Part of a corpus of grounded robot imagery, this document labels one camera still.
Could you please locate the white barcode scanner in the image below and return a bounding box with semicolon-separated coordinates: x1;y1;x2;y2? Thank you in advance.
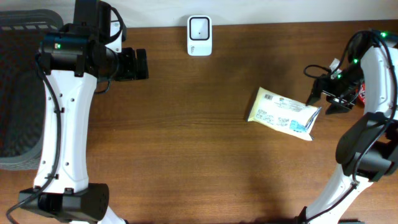
187;15;213;57

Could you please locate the red Hacks candy bag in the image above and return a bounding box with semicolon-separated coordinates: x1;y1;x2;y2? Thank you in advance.
358;82;366;105

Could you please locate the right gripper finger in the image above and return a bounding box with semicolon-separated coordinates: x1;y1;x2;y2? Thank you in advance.
305;83;323;106
325;103;353;114

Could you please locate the yellow chips bag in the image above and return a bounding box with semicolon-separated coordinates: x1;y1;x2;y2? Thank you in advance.
247;87;321;141

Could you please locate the left black cable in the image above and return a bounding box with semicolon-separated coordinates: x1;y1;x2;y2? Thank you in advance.
6;54;63;224

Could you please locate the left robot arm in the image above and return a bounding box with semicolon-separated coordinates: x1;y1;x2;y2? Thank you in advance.
17;0;149;223

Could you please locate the grey plastic mesh basket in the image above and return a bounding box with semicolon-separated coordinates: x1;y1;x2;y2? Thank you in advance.
1;9;63;170

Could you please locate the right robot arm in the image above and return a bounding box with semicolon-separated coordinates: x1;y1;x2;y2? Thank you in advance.
294;29;397;223

